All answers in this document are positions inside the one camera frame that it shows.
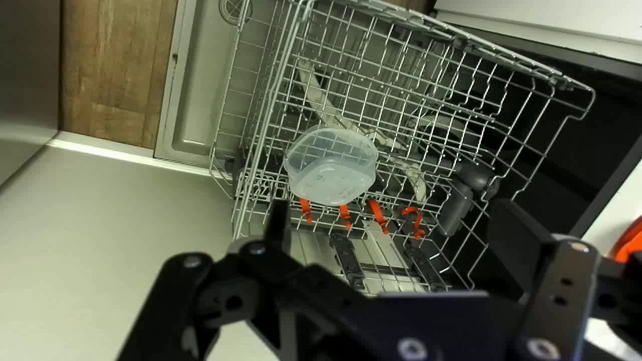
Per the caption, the small frosted plastic tub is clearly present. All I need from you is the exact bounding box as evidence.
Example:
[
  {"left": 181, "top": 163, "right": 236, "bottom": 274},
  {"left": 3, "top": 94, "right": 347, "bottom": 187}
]
[{"left": 282, "top": 126, "right": 381, "bottom": 206}]

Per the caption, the dark dishwasher tub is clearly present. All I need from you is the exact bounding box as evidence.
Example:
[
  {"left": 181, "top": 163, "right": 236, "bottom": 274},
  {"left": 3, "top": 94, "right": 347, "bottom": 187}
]
[{"left": 459, "top": 28, "right": 642, "bottom": 236}]

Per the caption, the white dishwasher door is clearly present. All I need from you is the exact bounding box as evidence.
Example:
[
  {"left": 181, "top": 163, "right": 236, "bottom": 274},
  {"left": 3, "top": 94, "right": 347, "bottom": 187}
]
[{"left": 153, "top": 0, "right": 296, "bottom": 178}]

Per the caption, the stainless steel refrigerator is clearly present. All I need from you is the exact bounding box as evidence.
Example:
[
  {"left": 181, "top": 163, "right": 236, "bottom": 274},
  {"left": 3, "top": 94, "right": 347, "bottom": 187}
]
[{"left": 0, "top": 0, "right": 64, "bottom": 188}]

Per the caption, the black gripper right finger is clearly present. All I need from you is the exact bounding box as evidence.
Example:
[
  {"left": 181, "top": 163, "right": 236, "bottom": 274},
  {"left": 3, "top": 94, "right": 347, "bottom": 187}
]
[{"left": 485, "top": 199, "right": 642, "bottom": 361}]

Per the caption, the white baseboard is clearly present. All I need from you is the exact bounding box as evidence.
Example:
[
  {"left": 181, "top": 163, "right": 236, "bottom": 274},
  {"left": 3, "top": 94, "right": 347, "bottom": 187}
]
[{"left": 46, "top": 128, "right": 233, "bottom": 181}]

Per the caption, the white wire dishwasher rack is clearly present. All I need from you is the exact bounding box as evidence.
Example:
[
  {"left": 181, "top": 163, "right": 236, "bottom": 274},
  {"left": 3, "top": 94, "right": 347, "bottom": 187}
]
[{"left": 206, "top": 0, "right": 597, "bottom": 297}]

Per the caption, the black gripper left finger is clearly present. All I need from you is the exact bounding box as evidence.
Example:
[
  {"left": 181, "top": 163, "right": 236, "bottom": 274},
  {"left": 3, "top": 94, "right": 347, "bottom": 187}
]
[{"left": 116, "top": 199, "right": 350, "bottom": 361}]

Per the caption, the dark grey rack fixture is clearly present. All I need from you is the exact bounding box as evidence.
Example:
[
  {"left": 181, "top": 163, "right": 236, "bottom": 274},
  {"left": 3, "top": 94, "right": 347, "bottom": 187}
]
[{"left": 436, "top": 161, "right": 498, "bottom": 236}]

